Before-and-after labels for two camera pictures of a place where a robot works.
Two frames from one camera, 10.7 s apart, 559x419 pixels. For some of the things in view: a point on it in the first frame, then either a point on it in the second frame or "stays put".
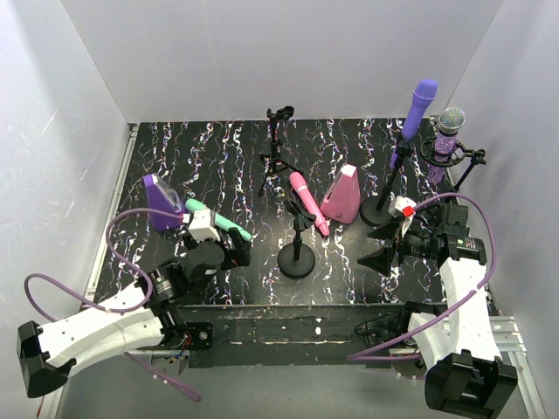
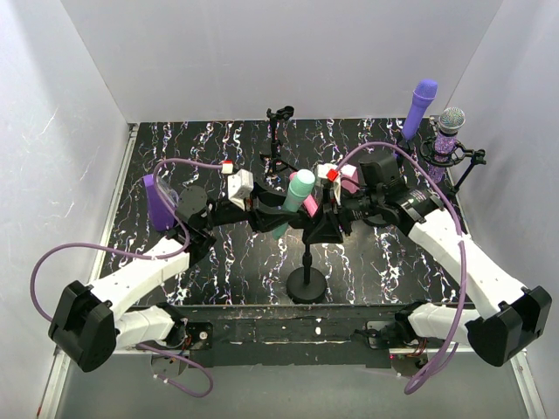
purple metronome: (161, 196) stays put
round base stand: (297, 259) → (307, 285)
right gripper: (396, 240) → (342, 214)
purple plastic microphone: (423, 94) stays put
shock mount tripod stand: (459, 154) stays put
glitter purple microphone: (450, 120) stays put
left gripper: (233, 251) → (256, 211)
